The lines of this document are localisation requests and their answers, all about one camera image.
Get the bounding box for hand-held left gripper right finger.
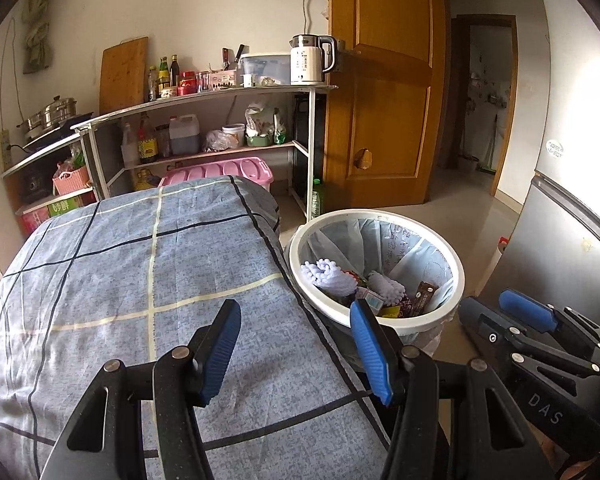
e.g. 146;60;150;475
349;298;557;480

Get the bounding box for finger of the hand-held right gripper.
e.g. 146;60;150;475
498;288;600;361
458;297;600;380

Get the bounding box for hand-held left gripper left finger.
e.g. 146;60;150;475
39;298;243;480

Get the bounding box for red white milk carton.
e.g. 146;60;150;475
354;286;387;317

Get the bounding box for white round bin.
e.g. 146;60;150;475
284;208;467;368

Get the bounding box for brown chocolate bar wrapper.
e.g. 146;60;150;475
410;281;440;317

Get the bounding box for large lavender foam net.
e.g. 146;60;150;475
301;258;359;295

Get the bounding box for translucent bin liner bag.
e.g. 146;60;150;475
300;215;456;361

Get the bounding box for silver grey refrigerator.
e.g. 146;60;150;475
482;0;600;341

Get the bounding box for green plastic bottle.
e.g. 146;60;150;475
307;178;327;221

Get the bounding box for pink plastic storage box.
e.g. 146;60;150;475
158;156;273;193

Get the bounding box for yellow cooking oil bottle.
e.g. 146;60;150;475
132;169;162;192

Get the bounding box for crumpled clear plastic bag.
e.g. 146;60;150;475
201;130;231;153

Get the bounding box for green cardboard box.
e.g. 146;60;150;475
47;195;83;217

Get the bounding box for white plastic tub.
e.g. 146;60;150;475
222;123;246;148

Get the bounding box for plastic jug of dark liquid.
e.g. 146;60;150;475
168;114;201;156

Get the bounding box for soy sauce bottle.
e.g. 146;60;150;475
137;114;159;163

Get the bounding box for white plastic bottle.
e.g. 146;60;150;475
121;122;140;167

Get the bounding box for pink woven basket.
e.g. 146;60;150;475
52;166;91;196

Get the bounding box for pink cardboard box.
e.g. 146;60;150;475
16;207;51;233

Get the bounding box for green white packet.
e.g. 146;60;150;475
272;108;288;146

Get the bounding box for white food bag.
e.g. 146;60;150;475
244;102;276;136

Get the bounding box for wooden door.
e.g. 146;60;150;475
324;0;448;208

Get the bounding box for white shelf unit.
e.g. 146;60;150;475
71;84;340;221

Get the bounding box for small side shelf table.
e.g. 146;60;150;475
0;132;101;211

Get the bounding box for black induction cooker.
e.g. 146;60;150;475
22;121;93;148

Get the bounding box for clear plastic storage box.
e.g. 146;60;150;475
239;52;292;86

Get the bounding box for steel steamer pot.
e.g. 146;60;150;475
39;96;78;128

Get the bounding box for wooden cutting board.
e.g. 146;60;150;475
99;36;149;116

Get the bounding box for white electric kettle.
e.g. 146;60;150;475
288;34;342;86

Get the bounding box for steel pan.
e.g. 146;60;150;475
16;112;46;133

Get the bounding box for hanging grey cloth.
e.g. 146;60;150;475
21;0;56;75

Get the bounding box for dark wooden door frame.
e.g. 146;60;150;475
447;14;518;198

